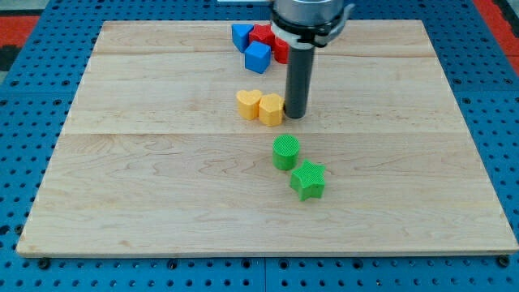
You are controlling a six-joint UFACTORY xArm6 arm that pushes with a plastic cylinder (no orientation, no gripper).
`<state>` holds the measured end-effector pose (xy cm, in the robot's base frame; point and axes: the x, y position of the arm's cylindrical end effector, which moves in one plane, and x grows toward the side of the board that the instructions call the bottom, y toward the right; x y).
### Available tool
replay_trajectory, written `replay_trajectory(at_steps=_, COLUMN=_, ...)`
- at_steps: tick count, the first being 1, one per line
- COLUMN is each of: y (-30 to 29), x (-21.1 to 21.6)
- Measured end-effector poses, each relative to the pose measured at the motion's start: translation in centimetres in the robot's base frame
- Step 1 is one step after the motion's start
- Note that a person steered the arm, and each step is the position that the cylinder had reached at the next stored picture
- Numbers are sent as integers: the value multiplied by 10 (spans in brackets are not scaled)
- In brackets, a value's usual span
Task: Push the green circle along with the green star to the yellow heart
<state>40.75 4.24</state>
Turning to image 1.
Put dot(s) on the light wooden board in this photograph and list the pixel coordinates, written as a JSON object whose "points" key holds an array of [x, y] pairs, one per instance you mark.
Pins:
{"points": [[155, 161]]}

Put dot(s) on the blue triangle block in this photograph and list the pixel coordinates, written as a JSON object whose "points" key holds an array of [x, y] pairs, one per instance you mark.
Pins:
{"points": [[240, 36]]}

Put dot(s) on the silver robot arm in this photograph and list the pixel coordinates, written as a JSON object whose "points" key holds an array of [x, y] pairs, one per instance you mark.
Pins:
{"points": [[305, 25]]}

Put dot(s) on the red star block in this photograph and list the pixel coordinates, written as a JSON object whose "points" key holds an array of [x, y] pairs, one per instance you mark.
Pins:
{"points": [[263, 34]]}

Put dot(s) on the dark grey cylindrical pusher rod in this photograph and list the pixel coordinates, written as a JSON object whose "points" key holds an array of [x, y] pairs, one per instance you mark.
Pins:
{"points": [[298, 79]]}

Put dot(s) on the yellow pentagon block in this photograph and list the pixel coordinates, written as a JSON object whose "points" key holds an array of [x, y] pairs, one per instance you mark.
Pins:
{"points": [[271, 109]]}

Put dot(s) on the green circle block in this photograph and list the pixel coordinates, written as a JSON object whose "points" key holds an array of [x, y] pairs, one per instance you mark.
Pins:
{"points": [[285, 150]]}

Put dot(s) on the blue cube block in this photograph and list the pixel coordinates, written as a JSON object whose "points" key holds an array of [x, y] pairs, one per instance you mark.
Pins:
{"points": [[257, 57]]}

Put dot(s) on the yellow heart block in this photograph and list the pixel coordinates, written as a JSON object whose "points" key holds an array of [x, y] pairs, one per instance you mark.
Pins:
{"points": [[248, 103]]}

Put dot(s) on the green star block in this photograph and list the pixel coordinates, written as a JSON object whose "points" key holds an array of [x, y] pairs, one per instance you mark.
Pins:
{"points": [[308, 180]]}

